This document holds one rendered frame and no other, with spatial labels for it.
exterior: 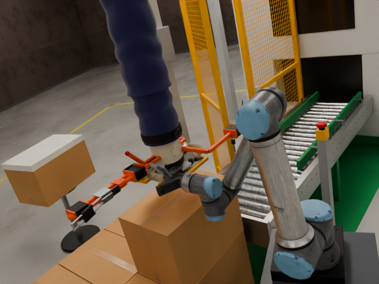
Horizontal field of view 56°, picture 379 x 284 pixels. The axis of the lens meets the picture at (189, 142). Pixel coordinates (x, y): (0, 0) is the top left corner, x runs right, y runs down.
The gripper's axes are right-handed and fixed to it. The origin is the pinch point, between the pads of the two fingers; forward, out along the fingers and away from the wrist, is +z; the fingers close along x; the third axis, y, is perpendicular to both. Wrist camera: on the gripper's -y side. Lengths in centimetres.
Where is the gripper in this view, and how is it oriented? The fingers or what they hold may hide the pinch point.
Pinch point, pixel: (152, 177)
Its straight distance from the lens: 175.7
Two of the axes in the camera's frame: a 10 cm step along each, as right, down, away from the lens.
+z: -7.7, -0.8, 6.3
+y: 6.0, -4.3, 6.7
